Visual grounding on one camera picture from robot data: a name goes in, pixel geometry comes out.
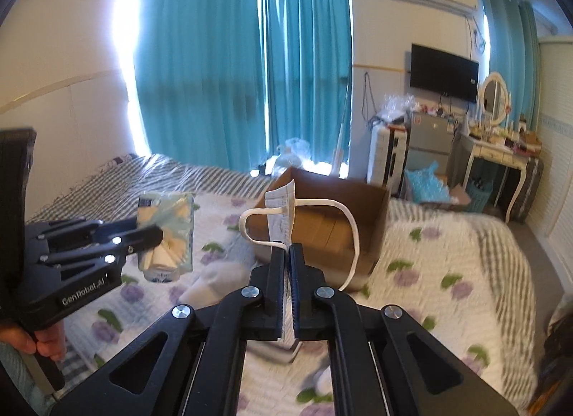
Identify teal curtain right window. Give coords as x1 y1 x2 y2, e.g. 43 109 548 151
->
482 0 541 129

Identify teal storage basket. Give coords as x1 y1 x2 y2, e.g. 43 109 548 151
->
465 178 493 213

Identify dark suitcase by wardrobe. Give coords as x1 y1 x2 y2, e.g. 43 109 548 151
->
511 157 544 223

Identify white suitcase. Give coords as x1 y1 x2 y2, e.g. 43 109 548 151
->
366 123 408 196

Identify small tissue pack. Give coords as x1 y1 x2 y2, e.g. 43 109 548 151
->
137 192 195 283

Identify white louvered wardrobe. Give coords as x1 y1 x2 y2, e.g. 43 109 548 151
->
526 35 572 291

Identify blue plastic bag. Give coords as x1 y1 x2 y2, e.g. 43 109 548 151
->
405 161 451 204

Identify small white socks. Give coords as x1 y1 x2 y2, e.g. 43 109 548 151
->
313 365 333 397

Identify brown cardboard box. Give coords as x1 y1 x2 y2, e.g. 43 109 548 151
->
265 168 389 292

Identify person's left hand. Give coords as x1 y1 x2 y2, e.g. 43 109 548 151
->
0 320 66 361

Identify white dressing table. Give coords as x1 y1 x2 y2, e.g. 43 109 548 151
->
452 135 536 223

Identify teal curtain left panel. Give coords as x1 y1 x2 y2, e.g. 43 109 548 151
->
134 0 265 171

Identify floral quilted bed cover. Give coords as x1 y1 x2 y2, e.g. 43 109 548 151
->
63 193 536 412

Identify white face mask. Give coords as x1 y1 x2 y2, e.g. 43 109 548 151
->
239 182 368 361

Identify crumpled clear plastic bag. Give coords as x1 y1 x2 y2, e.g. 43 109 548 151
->
377 94 416 124

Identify black wall television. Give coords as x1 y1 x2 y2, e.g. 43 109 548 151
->
410 44 479 102

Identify teal curtain panel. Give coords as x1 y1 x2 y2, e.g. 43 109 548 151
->
262 0 352 162
134 0 265 171

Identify clear plastic bag on floor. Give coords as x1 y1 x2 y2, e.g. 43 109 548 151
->
271 138 311 177

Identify small silver fridge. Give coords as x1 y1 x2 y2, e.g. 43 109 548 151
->
405 112 453 175

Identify white oval vanity mirror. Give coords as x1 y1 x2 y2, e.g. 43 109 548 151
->
477 72 512 126

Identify white knit glove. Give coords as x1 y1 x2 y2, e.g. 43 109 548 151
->
177 261 251 310

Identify teal curtain middle panel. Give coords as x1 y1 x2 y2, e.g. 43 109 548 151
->
262 0 352 162

